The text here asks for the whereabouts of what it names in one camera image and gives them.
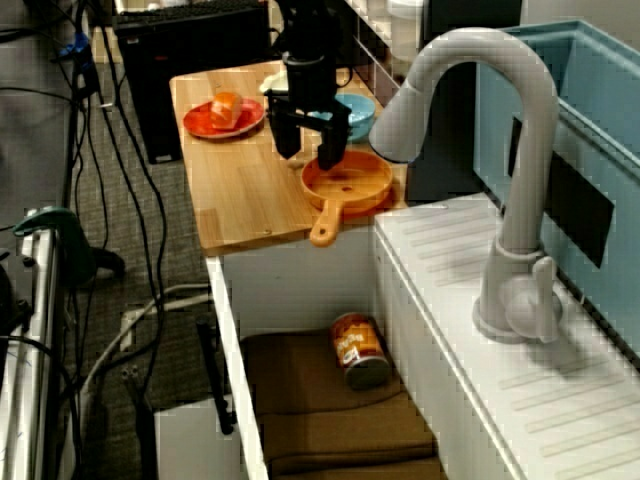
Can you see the salmon sushi toy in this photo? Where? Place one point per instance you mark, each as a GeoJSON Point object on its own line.
{"type": "Point", "coordinates": [225, 110]}

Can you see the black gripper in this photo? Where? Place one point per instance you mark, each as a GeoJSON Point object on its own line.
{"type": "Point", "coordinates": [310, 80]}

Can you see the light blue bowl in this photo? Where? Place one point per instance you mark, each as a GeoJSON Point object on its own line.
{"type": "Point", "coordinates": [360, 110]}

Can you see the grey toy faucet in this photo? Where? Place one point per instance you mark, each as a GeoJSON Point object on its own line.
{"type": "Point", "coordinates": [525, 150]}

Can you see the red round plate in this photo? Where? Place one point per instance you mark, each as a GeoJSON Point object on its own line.
{"type": "Point", "coordinates": [200, 122]}

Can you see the white toy sink unit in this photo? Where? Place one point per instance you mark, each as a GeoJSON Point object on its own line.
{"type": "Point", "coordinates": [440, 240]}

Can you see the green power drill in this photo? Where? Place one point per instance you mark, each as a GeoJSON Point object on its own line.
{"type": "Point", "coordinates": [75, 240]}

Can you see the orange beans toy can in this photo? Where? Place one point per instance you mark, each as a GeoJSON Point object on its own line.
{"type": "Point", "coordinates": [357, 345]}

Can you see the aluminium extrusion frame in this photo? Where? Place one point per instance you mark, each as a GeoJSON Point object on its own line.
{"type": "Point", "coordinates": [35, 350]}

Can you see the light blue plastic bin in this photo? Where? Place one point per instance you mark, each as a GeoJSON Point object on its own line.
{"type": "Point", "coordinates": [600, 125]}

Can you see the black computer case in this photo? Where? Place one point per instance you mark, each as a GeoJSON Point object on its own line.
{"type": "Point", "coordinates": [200, 60]}

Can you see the cream scalloped plate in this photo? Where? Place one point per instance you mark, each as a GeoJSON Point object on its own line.
{"type": "Point", "coordinates": [272, 82]}

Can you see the orange toy frying pan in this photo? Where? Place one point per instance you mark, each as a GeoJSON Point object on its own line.
{"type": "Point", "coordinates": [360, 180]}

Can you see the brown folded cloth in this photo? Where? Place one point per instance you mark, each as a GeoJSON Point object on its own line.
{"type": "Point", "coordinates": [310, 400]}

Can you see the plain white jar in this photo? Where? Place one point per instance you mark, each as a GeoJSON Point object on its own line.
{"type": "Point", "coordinates": [406, 30]}

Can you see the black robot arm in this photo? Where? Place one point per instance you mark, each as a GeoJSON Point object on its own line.
{"type": "Point", "coordinates": [310, 30]}

